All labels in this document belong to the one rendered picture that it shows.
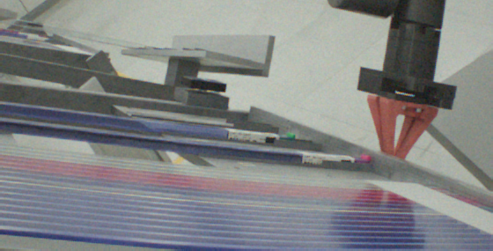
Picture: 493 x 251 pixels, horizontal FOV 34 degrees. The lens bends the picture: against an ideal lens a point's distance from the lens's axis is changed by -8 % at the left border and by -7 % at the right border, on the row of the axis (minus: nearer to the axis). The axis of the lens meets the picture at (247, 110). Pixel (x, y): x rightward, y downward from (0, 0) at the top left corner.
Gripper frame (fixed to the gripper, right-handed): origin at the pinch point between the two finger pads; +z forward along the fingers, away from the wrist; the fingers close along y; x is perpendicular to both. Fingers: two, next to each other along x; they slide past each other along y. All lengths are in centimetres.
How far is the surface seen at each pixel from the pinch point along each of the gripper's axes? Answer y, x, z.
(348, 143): -5.3, -2.6, -0.7
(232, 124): -24.1, -7.9, 0.8
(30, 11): -772, 81, -7
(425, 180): 9.8, -2.5, 0.1
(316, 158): -0.3, -9.0, 0.6
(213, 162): 2.7, -21.0, 1.5
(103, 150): -56, -15, 11
